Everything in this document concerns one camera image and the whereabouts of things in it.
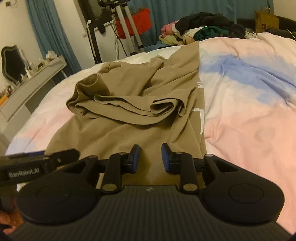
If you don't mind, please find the tan khaki garment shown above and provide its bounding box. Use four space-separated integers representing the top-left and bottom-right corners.
46 42 206 185

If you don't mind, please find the person's hand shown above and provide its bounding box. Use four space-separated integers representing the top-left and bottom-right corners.
1 206 23 235

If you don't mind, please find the white dresser table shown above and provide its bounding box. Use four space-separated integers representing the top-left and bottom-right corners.
1 56 67 154

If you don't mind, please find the black framed mirror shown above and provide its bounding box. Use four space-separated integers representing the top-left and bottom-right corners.
1 45 26 85

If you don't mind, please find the pastel tie-dye duvet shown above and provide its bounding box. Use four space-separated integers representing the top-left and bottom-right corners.
5 32 296 235

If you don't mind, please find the green garment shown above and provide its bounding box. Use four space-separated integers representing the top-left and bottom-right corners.
193 26 224 41

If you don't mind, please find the yellow plush toy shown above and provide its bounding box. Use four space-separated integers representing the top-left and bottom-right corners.
159 35 185 46

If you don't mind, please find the pink garment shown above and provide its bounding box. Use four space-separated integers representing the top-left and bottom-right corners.
161 21 178 38

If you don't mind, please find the brown cardboard box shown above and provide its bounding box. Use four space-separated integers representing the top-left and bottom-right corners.
254 11 280 33

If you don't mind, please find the black headboard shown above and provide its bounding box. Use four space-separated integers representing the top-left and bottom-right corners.
237 14 296 40

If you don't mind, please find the black clothing pile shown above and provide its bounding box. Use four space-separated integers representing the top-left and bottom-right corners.
176 13 246 39

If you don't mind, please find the red fabric bag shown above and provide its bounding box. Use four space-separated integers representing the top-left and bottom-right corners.
116 8 152 39

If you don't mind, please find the white tripod stand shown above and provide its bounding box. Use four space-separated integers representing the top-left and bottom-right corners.
78 1 144 64

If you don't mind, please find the blue curtain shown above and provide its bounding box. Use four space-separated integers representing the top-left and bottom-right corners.
26 1 274 74

